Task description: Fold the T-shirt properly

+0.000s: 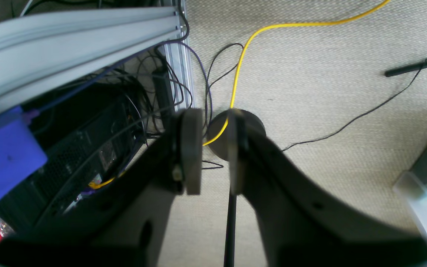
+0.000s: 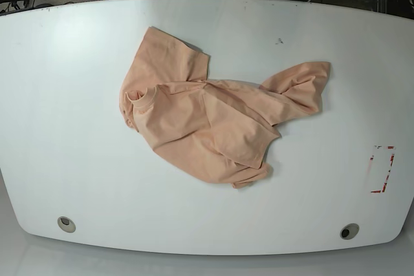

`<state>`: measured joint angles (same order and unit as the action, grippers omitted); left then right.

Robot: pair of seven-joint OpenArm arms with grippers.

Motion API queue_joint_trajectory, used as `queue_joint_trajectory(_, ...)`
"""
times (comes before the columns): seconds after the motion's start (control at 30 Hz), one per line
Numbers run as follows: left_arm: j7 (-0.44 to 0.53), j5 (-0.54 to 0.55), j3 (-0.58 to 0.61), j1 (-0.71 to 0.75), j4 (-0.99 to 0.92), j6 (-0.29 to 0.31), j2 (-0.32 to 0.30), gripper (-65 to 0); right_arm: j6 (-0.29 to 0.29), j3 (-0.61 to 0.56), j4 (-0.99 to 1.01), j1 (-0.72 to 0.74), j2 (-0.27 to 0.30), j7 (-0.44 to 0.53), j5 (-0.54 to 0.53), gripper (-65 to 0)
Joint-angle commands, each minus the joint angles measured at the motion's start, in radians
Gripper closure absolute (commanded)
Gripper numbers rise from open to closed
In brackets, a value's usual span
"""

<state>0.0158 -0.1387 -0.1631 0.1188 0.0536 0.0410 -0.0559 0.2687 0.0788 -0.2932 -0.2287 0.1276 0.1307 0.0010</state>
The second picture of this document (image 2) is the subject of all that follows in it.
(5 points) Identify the left table cable grommet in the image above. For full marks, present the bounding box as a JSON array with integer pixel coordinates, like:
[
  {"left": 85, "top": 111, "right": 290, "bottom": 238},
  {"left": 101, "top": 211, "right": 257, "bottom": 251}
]
[{"left": 57, "top": 217, "right": 76, "bottom": 233}]

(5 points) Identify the right table cable grommet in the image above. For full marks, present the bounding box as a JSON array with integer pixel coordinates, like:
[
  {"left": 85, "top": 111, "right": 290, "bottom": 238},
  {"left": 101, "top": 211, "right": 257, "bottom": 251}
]
[{"left": 340, "top": 223, "right": 360, "bottom": 240}]

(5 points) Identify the peach orange T-shirt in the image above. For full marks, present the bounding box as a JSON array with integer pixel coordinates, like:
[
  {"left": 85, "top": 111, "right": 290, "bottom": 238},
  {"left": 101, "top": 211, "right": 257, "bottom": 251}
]
[{"left": 119, "top": 27, "right": 331, "bottom": 189}]

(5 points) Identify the red tape rectangle marking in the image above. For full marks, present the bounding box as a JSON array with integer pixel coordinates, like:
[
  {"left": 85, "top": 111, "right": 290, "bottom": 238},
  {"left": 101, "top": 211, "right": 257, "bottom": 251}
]
[{"left": 368, "top": 145, "right": 395, "bottom": 194}]

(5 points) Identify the table cable grommet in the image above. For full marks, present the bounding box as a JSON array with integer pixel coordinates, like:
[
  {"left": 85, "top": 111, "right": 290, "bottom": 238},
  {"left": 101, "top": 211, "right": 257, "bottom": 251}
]
[
  {"left": 57, "top": 217, "right": 76, "bottom": 233},
  {"left": 340, "top": 223, "right": 360, "bottom": 240}
]

